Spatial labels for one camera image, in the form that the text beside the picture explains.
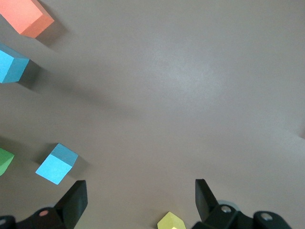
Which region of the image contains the yellow foam cube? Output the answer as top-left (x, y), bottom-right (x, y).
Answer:
top-left (157, 211), bottom-right (186, 229)

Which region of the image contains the orange foam cube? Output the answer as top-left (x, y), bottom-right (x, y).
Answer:
top-left (0, 0), bottom-right (55, 39)

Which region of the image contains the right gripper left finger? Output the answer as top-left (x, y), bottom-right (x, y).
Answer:
top-left (0, 180), bottom-right (89, 229)

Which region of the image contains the blue foam cube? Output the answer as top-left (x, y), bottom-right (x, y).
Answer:
top-left (35, 143), bottom-right (79, 185)
top-left (0, 42), bottom-right (31, 84)

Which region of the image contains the green foam cube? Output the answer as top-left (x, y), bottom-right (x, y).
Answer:
top-left (0, 147), bottom-right (15, 177)

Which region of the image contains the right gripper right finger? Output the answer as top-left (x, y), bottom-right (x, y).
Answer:
top-left (192, 178), bottom-right (293, 229)

